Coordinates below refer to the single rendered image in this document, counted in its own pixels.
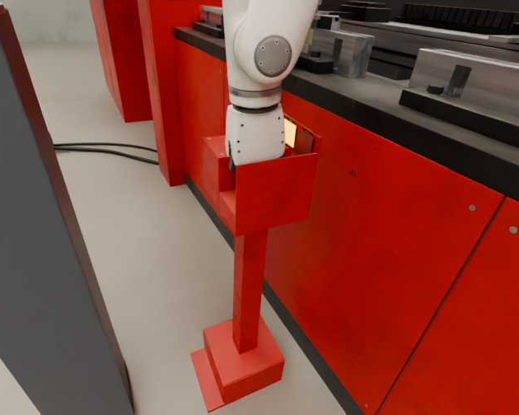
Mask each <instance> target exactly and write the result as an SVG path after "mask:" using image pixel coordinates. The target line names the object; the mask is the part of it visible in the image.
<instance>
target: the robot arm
mask: <svg viewBox="0 0 519 415"><path fill-rule="evenodd" d="M318 3H319V0H222V10H223V20H224V32H225V44H226V55H227V76H228V89H229V100H230V102H231V103H232V105H229V106H228V107H227V120H226V152H227V156H228V157H230V160H229V166H228V167H229V169H230V170H231V171H236V165H240V164H246V163H251V162H257V161H267V160H273V159H278V158H283V153H284V151H285V126H284V118H283V109H282V105H281V103H280V102H279V101H280V100H281V91H282V89H281V86H282V84H281V82H282V80H283V79H284V78H285V77H286V76H287V75H288V74H289V73H290V72H291V71H292V69H293V68H294V66H295V64H296V62H297V60H298V58H299V56H300V53H301V51H302V48H303V46H304V44H305V41H306V37H307V35H308V33H309V30H310V28H311V23H312V21H313V18H314V15H315V13H316V8H317V6H318ZM3 13H6V10H5V7H4V5H3V3H1V2H0V14H3Z"/></svg>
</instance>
